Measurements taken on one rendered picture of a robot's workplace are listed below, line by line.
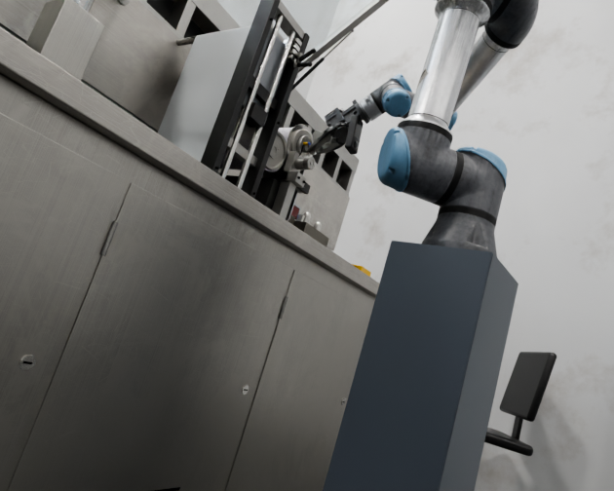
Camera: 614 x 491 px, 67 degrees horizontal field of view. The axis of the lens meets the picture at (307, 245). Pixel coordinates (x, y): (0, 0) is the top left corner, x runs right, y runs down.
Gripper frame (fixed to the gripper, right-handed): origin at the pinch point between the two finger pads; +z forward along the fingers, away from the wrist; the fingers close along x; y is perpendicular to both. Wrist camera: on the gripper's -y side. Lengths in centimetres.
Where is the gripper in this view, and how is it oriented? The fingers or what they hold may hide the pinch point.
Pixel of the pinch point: (314, 152)
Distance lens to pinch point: 154.6
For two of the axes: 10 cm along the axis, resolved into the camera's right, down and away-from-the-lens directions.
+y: -3.0, -8.0, 5.2
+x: -5.0, -3.3, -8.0
